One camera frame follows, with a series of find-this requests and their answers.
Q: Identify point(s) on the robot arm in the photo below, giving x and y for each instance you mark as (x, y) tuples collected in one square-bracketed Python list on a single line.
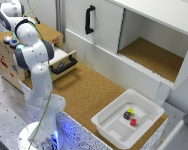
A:
[(39, 86)]

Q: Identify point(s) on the wooden drawer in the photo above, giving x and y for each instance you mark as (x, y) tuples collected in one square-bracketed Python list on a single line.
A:
[(72, 54)]

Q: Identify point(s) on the white cabinet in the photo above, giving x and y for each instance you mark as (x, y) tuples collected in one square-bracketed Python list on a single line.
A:
[(137, 78)]

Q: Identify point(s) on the yellow block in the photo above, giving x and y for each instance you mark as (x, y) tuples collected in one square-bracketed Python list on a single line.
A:
[(130, 111)]

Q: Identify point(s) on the purple block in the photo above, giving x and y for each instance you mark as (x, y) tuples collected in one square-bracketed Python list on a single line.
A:
[(127, 115)]

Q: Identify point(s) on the white sliding door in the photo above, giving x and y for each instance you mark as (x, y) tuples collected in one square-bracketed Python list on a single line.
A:
[(107, 23)]

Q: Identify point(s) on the white plastic box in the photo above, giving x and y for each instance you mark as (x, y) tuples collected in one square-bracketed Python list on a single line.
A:
[(110, 128)]

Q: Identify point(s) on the pink block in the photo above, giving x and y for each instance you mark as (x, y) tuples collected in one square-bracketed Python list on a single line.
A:
[(133, 122)]

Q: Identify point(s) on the green button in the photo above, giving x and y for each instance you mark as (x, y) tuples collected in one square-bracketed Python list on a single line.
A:
[(19, 46)]

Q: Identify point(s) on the blue button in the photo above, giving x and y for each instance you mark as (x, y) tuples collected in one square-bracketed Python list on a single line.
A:
[(14, 42)]

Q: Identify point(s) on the wooden drawer box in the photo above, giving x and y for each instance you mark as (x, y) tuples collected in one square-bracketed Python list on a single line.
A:
[(4, 68)]

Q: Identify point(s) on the red button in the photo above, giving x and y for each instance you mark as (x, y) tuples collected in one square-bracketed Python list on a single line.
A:
[(7, 39)]

